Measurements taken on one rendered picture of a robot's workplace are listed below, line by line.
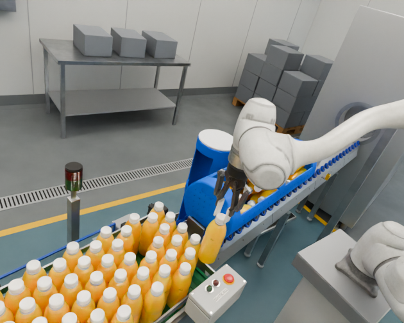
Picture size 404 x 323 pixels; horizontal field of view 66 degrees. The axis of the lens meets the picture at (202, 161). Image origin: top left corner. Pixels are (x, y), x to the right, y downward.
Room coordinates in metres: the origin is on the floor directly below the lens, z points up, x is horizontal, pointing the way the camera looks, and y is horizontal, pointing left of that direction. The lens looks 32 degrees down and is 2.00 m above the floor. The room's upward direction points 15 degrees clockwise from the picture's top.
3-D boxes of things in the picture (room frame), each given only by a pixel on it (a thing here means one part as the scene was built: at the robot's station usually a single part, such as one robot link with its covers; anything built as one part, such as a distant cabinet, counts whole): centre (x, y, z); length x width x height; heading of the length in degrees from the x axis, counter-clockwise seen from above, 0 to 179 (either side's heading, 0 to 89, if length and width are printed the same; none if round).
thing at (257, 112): (0.81, -0.12, 1.65); 0.13 x 0.11 x 0.16; 9
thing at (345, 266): (0.99, -0.79, 1.09); 0.22 x 0.18 x 0.06; 142
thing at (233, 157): (0.83, -0.12, 1.54); 0.09 x 0.09 x 0.06
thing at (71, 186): (0.91, 0.46, 1.18); 0.06 x 0.06 x 0.05
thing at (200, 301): (0.69, -0.17, 1.05); 0.20 x 0.10 x 0.10; 145
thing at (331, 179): (2.65, -1.27, 0.31); 0.06 x 0.06 x 0.63; 55
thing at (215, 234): (0.83, -0.12, 1.17); 0.07 x 0.07 x 0.19
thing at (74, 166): (0.91, 0.46, 1.18); 0.06 x 0.06 x 0.16
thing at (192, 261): (0.80, -0.05, 1.00); 0.07 x 0.07 x 0.19
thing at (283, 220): (1.84, -0.71, 0.31); 0.06 x 0.06 x 0.63; 55
